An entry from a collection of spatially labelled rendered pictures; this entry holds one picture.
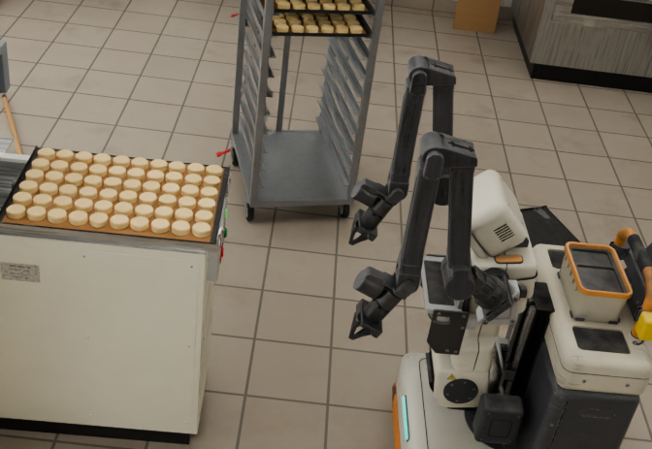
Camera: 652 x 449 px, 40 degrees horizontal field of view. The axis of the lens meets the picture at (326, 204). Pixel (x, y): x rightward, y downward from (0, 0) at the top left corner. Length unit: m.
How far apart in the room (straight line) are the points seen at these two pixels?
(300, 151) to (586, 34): 2.24
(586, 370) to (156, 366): 1.28
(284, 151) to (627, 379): 2.34
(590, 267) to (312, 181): 1.84
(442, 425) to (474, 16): 4.04
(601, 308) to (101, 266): 1.42
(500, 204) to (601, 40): 3.64
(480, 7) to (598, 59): 0.99
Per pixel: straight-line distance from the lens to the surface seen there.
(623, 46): 5.99
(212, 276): 2.68
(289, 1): 3.74
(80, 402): 3.05
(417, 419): 2.96
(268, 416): 3.27
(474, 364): 2.70
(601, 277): 2.67
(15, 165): 2.89
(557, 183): 4.89
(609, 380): 2.59
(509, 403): 2.74
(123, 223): 2.54
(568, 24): 5.85
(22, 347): 2.93
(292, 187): 4.14
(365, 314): 2.38
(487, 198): 2.41
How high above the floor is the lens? 2.41
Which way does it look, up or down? 34 degrees down
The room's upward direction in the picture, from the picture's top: 8 degrees clockwise
